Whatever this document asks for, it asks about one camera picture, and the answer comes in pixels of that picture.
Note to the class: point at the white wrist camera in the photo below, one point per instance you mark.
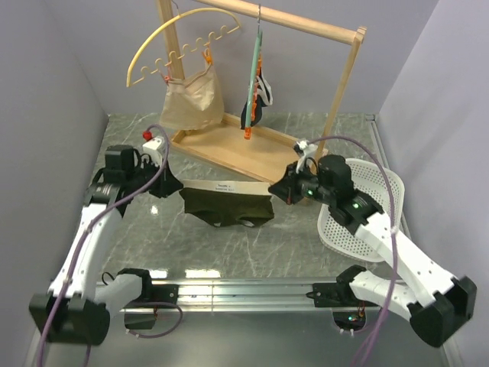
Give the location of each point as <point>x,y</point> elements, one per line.
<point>304,150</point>
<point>156,147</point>

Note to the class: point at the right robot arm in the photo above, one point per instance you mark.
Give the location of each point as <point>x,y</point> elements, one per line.
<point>434,301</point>

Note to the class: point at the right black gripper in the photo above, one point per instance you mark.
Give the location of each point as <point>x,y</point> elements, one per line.
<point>287,188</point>

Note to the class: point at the end orange clip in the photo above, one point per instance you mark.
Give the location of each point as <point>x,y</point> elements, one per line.
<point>247,133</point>

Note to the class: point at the orange clip on yellow hanger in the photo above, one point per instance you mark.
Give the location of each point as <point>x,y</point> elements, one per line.
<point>207,55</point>

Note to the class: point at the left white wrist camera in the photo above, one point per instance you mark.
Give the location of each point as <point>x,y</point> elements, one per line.
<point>156,147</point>

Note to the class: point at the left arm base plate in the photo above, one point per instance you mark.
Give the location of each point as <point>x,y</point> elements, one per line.
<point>163,293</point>

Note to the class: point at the green wire hanger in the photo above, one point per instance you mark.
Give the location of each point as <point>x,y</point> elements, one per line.
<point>251,100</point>

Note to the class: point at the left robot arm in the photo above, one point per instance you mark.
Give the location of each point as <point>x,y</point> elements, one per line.
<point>74,310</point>

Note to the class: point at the olive green underwear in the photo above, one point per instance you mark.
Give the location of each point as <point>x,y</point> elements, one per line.
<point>221,203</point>

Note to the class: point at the aluminium mounting rail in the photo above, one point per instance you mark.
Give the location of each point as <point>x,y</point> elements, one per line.
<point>261,322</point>

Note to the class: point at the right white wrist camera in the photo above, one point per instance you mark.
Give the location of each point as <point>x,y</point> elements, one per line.
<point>304,150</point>

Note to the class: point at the wooden clothes rack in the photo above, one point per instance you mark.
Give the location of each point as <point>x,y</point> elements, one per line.
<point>265,156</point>

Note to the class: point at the yellow plastic hanger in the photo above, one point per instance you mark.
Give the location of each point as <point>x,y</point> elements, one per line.
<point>199,43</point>

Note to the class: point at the white perforated plastic basket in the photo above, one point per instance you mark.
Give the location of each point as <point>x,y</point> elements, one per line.
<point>371,243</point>

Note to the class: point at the navy blue underwear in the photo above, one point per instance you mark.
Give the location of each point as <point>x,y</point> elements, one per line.
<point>264,98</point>

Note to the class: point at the pink clip on yellow hanger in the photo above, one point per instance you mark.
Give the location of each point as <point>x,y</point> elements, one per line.
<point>167,77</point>

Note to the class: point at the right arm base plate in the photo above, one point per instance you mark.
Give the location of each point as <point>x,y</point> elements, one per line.
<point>332,295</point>

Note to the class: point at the far orange clip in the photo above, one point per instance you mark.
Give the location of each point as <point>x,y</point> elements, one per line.
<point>259,65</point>

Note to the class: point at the beige underwear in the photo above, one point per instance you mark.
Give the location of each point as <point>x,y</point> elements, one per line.
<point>193,103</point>

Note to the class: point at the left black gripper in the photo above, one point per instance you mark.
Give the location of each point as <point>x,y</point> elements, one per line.
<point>167,183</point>

